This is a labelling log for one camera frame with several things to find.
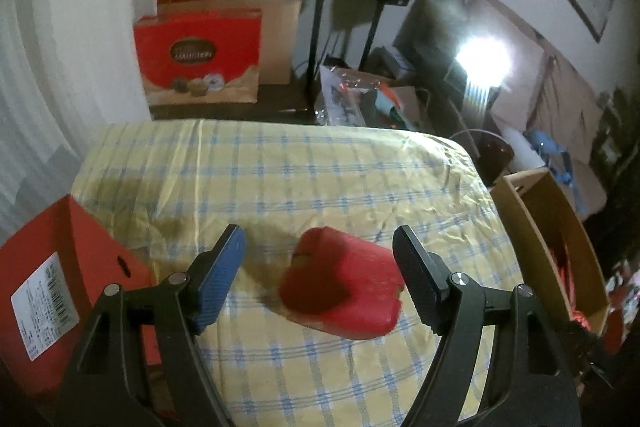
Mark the large beige sofa cushion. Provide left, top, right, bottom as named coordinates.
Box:
left=542, top=52, right=608, bottom=152

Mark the blue strap harness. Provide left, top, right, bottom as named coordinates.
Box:
left=525, top=129, right=593, bottom=212

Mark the round dark side table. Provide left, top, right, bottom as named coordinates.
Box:
left=447, top=129, right=516, bottom=188

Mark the brown cardboard box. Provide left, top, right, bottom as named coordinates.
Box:
left=490, top=167, right=611, bottom=338

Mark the large closed cardboard carton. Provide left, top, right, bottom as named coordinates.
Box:
left=160, top=0, right=303, bottom=85

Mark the dark wooden stand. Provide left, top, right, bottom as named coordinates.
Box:
left=150, top=82, right=321, bottom=124

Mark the red chocolate box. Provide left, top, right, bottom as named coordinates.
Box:
left=133, top=8, right=263, bottom=106

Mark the clear plastic bag clutter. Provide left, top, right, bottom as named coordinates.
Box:
left=314, top=64, right=426, bottom=130

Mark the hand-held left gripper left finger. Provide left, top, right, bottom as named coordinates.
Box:
left=56, top=223, right=247, bottom=427

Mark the yellow plaid tablecloth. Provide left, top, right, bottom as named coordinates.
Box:
left=70, top=119, right=526, bottom=425

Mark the red rounded gift box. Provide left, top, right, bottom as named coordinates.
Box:
left=278, top=227, right=405, bottom=340

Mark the bright lamp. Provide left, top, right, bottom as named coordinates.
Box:
left=442, top=34, right=516, bottom=118

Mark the beige sofa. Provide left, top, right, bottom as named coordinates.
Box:
left=392, top=0, right=613, bottom=215

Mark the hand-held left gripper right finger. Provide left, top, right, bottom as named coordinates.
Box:
left=392, top=224, right=584, bottom=427

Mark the red box with white label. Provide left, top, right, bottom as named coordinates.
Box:
left=0, top=194, right=161, bottom=383

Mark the white curtain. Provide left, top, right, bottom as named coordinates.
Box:
left=0, top=0, right=166, bottom=258

